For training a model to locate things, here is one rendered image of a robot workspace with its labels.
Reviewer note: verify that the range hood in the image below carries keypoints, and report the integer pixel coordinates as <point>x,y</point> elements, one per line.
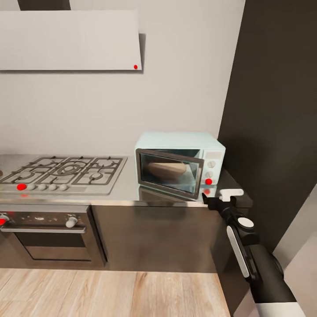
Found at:
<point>48,35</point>

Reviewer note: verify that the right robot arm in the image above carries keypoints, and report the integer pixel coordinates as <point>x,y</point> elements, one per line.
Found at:
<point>272,296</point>

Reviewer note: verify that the microwave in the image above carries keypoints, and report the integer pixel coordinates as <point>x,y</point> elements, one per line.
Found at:
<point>178,162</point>

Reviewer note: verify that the burner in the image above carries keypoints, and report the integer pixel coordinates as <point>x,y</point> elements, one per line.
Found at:
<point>64,174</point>

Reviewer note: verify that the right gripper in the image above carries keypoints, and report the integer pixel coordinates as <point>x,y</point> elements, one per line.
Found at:
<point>215,203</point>

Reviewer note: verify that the oven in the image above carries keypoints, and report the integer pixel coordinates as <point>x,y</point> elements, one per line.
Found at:
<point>53,235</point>

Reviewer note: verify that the fridge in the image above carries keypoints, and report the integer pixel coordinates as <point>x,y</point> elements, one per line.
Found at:
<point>269,131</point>

